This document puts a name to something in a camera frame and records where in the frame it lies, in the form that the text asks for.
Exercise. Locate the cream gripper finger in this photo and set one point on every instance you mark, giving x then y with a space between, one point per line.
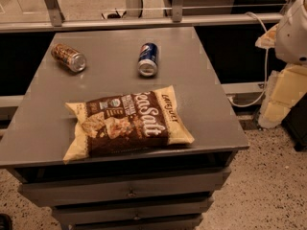
267 40

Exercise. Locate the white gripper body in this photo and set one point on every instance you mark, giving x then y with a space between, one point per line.
293 37

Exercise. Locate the blue pepsi can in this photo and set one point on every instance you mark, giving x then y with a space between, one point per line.
147 62

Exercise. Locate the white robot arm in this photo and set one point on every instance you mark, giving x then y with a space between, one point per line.
291 35

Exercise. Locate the brown patterned drink can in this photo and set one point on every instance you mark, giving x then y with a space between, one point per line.
69 57

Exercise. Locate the brown sea salt chip bag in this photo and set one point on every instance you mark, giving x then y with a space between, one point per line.
126 123

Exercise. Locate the grey drawer cabinet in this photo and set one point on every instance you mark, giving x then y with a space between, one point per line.
173 184

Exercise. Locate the top drawer knob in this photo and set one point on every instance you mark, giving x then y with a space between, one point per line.
131 194

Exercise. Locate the metal railing frame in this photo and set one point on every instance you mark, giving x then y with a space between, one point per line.
83 15

